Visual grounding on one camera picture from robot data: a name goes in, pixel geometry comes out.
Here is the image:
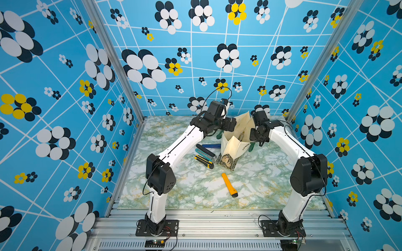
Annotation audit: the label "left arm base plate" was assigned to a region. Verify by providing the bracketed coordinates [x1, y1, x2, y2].
[135, 220, 179, 237]

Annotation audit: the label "cream tote bag green handles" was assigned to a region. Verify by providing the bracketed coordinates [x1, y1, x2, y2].
[218, 113, 255, 171]

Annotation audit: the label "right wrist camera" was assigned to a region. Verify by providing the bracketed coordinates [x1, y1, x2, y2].
[252, 110, 269, 127]

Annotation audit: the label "aluminium frame rail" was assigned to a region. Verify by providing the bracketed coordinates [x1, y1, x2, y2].
[85, 209, 358, 251]

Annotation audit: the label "orange utility knife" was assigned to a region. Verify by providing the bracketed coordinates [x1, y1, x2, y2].
[222, 173, 238, 198]

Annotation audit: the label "circuit board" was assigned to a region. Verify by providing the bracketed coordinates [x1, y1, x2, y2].
[281, 239, 306, 251]
[144, 239, 166, 251]

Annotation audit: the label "teal utility knife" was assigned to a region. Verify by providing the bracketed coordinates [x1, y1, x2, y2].
[195, 148, 214, 163]

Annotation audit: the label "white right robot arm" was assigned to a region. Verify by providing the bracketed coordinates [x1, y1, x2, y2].
[250, 120, 328, 236]

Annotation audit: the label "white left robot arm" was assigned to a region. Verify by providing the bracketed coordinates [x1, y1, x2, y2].
[144, 112, 237, 235]

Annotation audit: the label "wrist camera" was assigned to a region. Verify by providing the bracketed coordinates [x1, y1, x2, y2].
[207, 100, 227, 118]
[252, 110, 269, 127]

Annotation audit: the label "blue utility knife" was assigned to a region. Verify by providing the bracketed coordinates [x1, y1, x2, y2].
[202, 144, 222, 149]

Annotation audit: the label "yellow black utility knife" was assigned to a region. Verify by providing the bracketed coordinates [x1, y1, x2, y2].
[194, 155, 214, 169]

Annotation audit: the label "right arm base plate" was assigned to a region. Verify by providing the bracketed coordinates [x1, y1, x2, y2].
[260, 220, 306, 238]

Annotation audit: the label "right circuit board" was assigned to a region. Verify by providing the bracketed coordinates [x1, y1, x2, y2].
[281, 239, 306, 251]

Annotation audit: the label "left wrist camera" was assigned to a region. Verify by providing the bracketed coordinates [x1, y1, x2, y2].
[207, 100, 227, 118]

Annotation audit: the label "left circuit board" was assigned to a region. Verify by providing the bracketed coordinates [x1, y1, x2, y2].
[144, 239, 166, 251]

